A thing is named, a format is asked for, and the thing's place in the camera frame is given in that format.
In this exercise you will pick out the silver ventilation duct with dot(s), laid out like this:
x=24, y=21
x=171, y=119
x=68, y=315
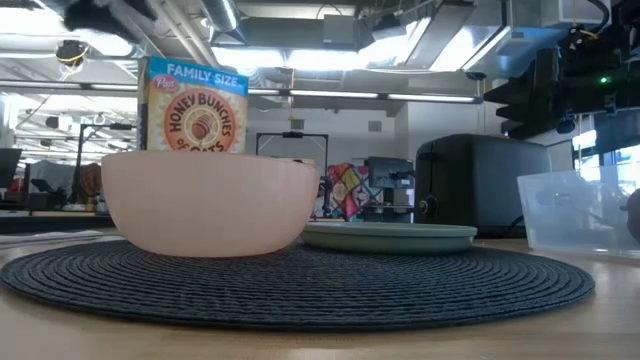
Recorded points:
x=220, y=12

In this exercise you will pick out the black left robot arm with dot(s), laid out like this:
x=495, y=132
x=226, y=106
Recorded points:
x=100, y=17

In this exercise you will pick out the colourful patchwork panel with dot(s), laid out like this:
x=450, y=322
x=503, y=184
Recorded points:
x=350, y=190

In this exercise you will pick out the Honey Bunches cereal box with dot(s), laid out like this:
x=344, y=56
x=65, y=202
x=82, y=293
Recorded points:
x=200, y=120

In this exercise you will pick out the black rectangular frame stand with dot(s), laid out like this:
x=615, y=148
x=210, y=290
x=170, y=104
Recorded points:
x=292, y=134

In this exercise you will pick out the pink bowl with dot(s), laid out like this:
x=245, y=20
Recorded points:
x=210, y=205

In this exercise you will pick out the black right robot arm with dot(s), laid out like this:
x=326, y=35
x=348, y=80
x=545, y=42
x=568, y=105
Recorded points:
x=595, y=65

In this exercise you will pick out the black monitor on stand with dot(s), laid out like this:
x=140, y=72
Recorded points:
x=390, y=172

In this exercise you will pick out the grey boxy air unit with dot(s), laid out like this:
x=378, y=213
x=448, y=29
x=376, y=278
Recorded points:
x=340, y=31

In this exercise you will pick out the black flat monitor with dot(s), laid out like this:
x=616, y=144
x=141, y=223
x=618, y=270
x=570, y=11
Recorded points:
x=10, y=167

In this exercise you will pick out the dark woven round placemat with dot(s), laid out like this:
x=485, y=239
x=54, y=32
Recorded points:
x=300, y=290

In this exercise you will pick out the fluorescent strip light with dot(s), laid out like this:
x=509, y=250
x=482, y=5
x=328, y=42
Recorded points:
x=332, y=94
x=430, y=98

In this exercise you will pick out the green plate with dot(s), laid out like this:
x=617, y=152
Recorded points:
x=390, y=239

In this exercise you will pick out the black toaster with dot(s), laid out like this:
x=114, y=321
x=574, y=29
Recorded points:
x=480, y=185

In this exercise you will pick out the clear plastic bin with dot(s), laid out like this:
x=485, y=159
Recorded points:
x=565, y=215

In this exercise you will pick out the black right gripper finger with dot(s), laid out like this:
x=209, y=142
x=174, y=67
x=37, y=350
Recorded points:
x=515, y=92
x=517, y=114

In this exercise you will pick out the black light stand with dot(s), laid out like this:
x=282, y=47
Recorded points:
x=80, y=160

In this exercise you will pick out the grey square wall vent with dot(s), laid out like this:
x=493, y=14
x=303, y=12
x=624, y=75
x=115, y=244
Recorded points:
x=375, y=126
x=297, y=124

